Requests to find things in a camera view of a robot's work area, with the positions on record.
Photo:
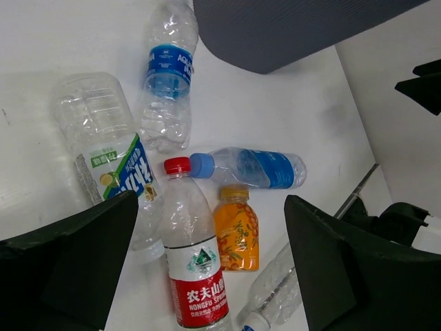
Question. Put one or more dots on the small orange juice bottle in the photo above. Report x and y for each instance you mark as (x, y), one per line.
(237, 230)

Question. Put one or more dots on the grey mesh waste bin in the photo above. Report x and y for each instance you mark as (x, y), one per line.
(262, 36)

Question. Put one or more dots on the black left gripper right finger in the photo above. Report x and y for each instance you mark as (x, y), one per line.
(353, 280)

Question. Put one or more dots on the clear bottle blue cap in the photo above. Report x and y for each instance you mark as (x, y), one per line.
(254, 168)

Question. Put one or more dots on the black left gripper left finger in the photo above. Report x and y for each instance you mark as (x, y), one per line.
(63, 276)

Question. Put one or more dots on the clear bottle green blue label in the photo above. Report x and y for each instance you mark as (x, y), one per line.
(102, 137)

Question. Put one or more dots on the clear bottle blue Aqua label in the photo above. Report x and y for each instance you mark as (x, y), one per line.
(172, 38)

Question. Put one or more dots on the clear crushed unlabelled bottle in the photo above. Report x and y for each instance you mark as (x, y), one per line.
(273, 296)

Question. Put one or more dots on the clear bottle red cap label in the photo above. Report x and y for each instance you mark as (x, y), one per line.
(191, 250)

